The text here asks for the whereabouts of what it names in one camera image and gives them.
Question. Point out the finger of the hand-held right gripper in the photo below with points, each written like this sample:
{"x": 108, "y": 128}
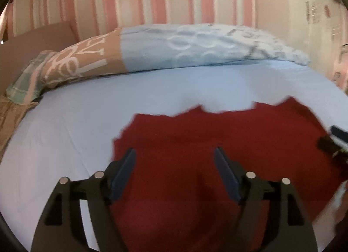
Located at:
{"x": 327, "y": 143}
{"x": 339, "y": 134}

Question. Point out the pink headboard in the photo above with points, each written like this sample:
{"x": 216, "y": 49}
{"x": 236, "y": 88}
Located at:
{"x": 32, "y": 45}

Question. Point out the checked pastel pillow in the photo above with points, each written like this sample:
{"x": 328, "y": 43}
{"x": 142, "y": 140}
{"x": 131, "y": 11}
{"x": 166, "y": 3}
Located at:
{"x": 27, "y": 83}

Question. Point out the tan folded cloth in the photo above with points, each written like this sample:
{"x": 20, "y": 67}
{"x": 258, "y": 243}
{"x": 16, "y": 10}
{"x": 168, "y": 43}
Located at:
{"x": 11, "y": 116}

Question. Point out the bed with light blue sheet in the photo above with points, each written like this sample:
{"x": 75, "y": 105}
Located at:
{"x": 81, "y": 119}

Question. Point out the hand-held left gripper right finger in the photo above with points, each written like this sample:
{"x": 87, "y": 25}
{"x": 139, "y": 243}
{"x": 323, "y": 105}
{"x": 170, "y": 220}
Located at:
{"x": 228, "y": 178}

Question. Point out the blue and tan printed duvet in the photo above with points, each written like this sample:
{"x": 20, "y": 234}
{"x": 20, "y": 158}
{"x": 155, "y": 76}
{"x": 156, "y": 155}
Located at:
{"x": 152, "y": 48}

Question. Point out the white ornate wardrobe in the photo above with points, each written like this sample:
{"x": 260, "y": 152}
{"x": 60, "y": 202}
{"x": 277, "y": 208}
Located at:
{"x": 312, "y": 24}

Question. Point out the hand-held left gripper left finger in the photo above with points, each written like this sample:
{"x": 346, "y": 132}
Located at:
{"x": 123, "y": 178}

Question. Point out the red knit sweater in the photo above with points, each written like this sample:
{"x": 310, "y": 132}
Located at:
{"x": 176, "y": 146}

